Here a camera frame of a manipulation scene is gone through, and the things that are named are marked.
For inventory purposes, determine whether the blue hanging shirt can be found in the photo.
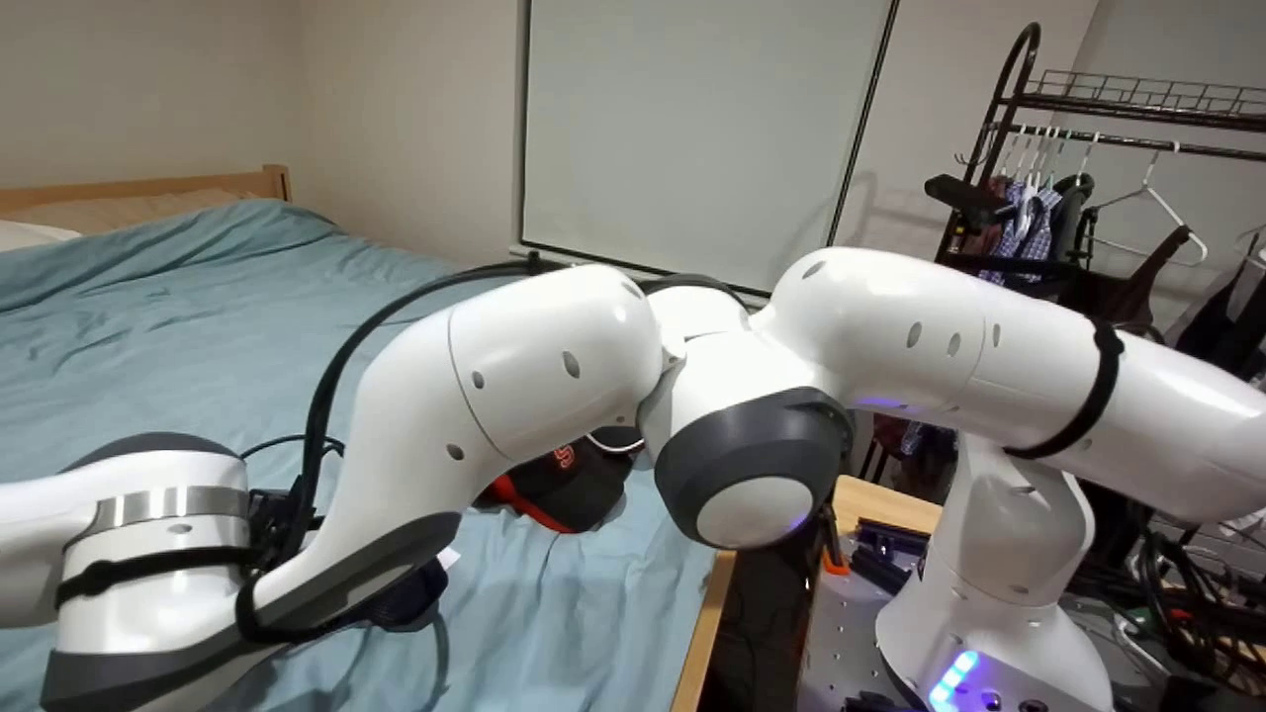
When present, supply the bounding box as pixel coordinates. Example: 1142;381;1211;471
986;179;1076;270

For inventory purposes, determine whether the small wooden box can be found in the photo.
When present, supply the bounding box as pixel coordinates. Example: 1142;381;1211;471
826;471;948;546

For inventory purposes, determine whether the white pillow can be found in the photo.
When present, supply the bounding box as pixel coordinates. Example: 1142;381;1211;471
0;219;88;256

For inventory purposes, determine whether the white clothes hanger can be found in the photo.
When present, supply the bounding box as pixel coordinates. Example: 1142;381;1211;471
1087;140;1213;267

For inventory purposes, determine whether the black cap white brim trim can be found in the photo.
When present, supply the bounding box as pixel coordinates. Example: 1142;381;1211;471
581;423;654;462

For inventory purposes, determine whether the navy blue Nike cap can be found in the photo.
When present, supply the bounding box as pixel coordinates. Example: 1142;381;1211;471
371;550;464;633

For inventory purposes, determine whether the black metal clothes rack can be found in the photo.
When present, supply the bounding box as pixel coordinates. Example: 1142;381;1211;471
855;16;1266;489

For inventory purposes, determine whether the black cap orange logo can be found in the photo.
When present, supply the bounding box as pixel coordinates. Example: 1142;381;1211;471
506;427;639;535

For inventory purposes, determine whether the bed with teal sheet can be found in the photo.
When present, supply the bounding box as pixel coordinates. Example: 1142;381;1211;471
0;162;824;712

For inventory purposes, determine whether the red cap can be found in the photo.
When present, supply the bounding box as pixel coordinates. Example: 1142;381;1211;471
480;471;578;539

